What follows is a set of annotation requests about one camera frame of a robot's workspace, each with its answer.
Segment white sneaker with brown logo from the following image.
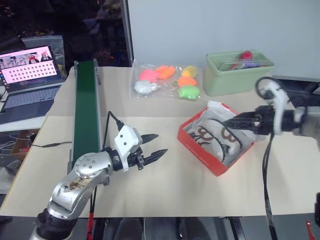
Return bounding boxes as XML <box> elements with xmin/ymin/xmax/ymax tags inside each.
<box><xmin>213</xmin><ymin>126</ymin><xmax>254</xmax><ymax>164</ymax></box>
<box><xmin>188</xmin><ymin>119</ymin><xmax>227</xmax><ymax>151</ymax></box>

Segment white patterned shoes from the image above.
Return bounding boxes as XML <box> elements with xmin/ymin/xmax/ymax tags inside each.
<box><xmin>184</xmin><ymin>100</ymin><xmax>255</xmax><ymax>166</ymax></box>

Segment pink toy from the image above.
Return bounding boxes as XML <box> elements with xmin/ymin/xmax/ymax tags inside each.
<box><xmin>138</xmin><ymin>69</ymin><xmax>157</xmax><ymax>83</ymax></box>

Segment green toy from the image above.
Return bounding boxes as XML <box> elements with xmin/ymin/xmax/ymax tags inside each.
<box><xmin>177</xmin><ymin>85</ymin><xmax>200</xmax><ymax>101</ymax></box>

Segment small orange toy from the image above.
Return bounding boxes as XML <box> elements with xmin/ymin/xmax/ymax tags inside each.
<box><xmin>176</xmin><ymin>76</ymin><xmax>197</xmax><ymax>87</ymax></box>

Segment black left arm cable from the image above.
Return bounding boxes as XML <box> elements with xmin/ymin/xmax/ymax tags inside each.
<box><xmin>86</xmin><ymin>110</ymin><xmax>125</xmax><ymax>240</ymax></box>

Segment green conveyor belt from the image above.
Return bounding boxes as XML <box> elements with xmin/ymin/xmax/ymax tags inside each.
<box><xmin>66</xmin><ymin>58</ymin><xmax>111</xmax><ymax>187</ymax></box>

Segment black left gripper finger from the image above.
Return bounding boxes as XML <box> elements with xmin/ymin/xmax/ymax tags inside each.
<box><xmin>143</xmin><ymin>148</ymin><xmax>169</xmax><ymax>166</ymax></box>
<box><xmin>140</xmin><ymin>133</ymin><xmax>160</xmax><ymax>144</ymax></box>

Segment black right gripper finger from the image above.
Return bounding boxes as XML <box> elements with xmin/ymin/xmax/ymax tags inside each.
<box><xmin>219</xmin><ymin>118</ymin><xmax>256</xmax><ymax>131</ymax></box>
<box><xmin>233</xmin><ymin>111</ymin><xmax>258</xmax><ymax>123</ymax></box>

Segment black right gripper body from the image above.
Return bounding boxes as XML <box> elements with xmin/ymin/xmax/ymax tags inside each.
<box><xmin>252</xmin><ymin>104</ymin><xmax>276</xmax><ymax>136</ymax></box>

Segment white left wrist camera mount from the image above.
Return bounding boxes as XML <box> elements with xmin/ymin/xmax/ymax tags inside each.
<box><xmin>114</xmin><ymin>125</ymin><xmax>144</xmax><ymax>173</ymax></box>

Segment dark rounded shape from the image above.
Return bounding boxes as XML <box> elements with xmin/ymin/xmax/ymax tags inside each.
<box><xmin>116</xmin><ymin>217</ymin><xmax>145</xmax><ymax>240</ymax></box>
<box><xmin>178</xmin><ymin>217</ymin><xmax>210</xmax><ymax>240</ymax></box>

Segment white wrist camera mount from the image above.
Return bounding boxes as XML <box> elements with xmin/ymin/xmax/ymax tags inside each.
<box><xmin>114</xmin><ymin>125</ymin><xmax>144</xmax><ymax>173</ymax></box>
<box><xmin>264</xmin><ymin>80</ymin><xmax>291</xmax><ymax>136</ymax></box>

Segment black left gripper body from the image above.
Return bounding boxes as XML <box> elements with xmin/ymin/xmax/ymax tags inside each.
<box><xmin>126</xmin><ymin>146</ymin><xmax>146</xmax><ymax>171</ymax></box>

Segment thin black table cable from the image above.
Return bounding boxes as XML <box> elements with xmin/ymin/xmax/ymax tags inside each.
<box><xmin>31</xmin><ymin>141</ymin><xmax>74</xmax><ymax>149</ymax></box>

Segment beige table cloth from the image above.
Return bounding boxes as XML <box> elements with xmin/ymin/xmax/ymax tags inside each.
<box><xmin>45</xmin><ymin>65</ymin><xmax>301</xmax><ymax>119</ymax></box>

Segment red toy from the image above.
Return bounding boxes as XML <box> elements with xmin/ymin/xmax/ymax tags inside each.
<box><xmin>239</xmin><ymin>50</ymin><xmax>254</xmax><ymax>61</ymax></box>

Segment white round toy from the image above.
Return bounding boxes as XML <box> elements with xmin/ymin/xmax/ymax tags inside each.
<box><xmin>134</xmin><ymin>80</ymin><xmax>153</xmax><ymax>96</ymax></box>

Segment clear plastic toy bag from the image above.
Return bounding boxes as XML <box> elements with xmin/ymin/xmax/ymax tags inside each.
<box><xmin>129</xmin><ymin>59</ymin><xmax>204</xmax><ymax>101</ymax></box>

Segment yellow toy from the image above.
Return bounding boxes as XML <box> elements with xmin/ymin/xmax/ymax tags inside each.
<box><xmin>180</xmin><ymin>65</ymin><xmax>199</xmax><ymax>78</ymax></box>

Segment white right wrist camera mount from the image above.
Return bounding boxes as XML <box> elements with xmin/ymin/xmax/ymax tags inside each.
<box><xmin>264</xmin><ymin>80</ymin><xmax>291</xmax><ymax>136</ymax></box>

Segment light green plastic bin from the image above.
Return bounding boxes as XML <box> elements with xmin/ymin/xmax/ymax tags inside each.
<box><xmin>205</xmin><ymin>50</ymin><xmax>276</xmax><ymax>97</ymax></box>

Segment orange shoe box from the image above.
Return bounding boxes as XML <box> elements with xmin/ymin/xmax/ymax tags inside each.
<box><xmin>176</xmin><ymin>100</ymin><xmax>256</xmax><ymax>178</ymax></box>

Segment grey metal post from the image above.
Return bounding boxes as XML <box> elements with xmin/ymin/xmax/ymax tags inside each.
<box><xmin>122</xmin><ymin>0</ymin><xmax>134</xmax><ymax>68</ymax></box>

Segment purple toy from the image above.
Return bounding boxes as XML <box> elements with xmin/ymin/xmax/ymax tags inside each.
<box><xmin>241</xmin><ymin>61</ymin><xmax>266</xmax><ymax>70</ymax></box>

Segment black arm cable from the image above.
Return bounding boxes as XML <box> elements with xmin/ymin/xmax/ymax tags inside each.
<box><xmin>86</xmin><ymin>110</ymin><xmax>125</xmax><ymax>240</ymax></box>
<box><xmin>255</xmin><ymin>75</ymin><xmax>285</xmax><ymax>240</ymax></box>

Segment light grey clothing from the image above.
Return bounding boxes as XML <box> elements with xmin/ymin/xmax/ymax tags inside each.
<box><xmin>0</xmin><ymin>158</ymin><xmax>24</xmax><ymax>195</ymax></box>

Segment large orange toy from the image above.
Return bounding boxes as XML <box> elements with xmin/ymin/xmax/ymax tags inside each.
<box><xmin>154</xmin><ymin>65</ymin><xmax>175</xmax><ymax>81</ymax></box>

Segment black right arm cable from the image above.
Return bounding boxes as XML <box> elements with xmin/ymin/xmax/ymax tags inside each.
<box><xmin>255</xmin><ymin>75</ymin><xmax>285</xmax><ymax>240</ymax></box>

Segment open laptop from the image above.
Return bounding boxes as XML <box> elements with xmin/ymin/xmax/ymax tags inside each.
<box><xmin>0</xmin><ymin>44</ymin><xmax>67</xmax><ymax>126</ymax></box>

